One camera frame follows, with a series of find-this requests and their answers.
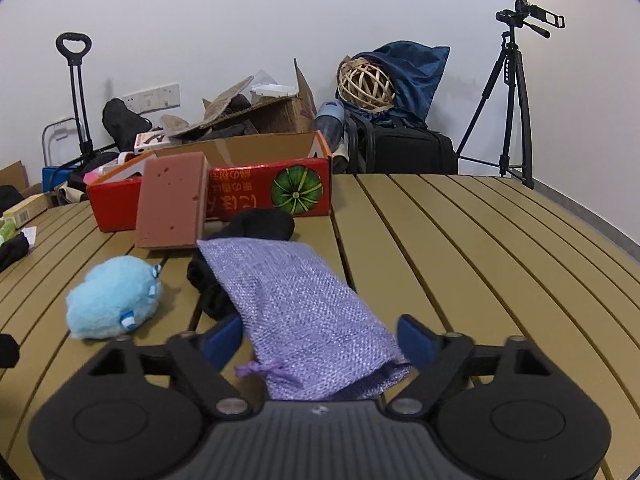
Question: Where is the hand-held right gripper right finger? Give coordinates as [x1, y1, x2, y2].
[385, 314, 556, 417]

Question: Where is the white wall socket panel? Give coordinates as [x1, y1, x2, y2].
[121, 82, 181, 112]

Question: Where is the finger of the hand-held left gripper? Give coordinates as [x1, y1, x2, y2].
[0, 332, 20, 368]

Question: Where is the pink sponge block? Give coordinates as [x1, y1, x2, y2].
[135, 152, 210, 250]

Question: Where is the black knit sock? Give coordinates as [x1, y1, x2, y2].
[0, 232, 31, 273]
[186, 208, 297, 322]

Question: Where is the white plastic container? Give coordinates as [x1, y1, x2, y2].
[250, 84, 299, 101]

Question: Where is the black tripod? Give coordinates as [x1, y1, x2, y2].
[455, 30, 535, 190]

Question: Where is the light blue plush toy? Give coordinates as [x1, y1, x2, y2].
[66, 255, 165, 339]

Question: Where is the black wagon pull handle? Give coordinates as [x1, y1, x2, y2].
[56, 32, 96, 161]

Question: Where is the woven rattan ball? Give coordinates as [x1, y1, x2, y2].
[337, 57, 396, 111]

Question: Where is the small box with picture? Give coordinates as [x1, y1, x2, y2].
[134, 131, 171, 156]

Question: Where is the blue fabric bag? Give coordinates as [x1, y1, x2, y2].
[350, 40, 451, 131]

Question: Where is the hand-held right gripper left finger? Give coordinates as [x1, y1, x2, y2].
[87, 312, 253, 418]

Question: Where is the yellow cardboard packet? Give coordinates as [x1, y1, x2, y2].
[1, 192, 53, 226]

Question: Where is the black suitcase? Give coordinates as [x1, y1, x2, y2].
[345, 112, 459, 176]

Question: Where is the black fabric bag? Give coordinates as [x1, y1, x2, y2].
[101, 98, 152, 153]

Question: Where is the open brown cardboard box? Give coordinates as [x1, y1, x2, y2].
[200, 58, 318, 136]

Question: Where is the brown cardboard box flap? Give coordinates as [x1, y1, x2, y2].
[0, 160, 30, 187]

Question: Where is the pink plastic packet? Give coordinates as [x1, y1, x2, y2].
[82, 165, 121, 186]

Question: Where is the red cardboard box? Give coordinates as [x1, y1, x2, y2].
[86, 130, 333, 233]

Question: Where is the purple woven drawstring pouch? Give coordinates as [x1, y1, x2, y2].
[196, 239, 412, 402]

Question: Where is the blue box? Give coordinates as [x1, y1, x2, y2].
[41, 166, 71, 193]

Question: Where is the blue water bottle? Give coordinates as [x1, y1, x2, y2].
[314, 100, 347, 146]

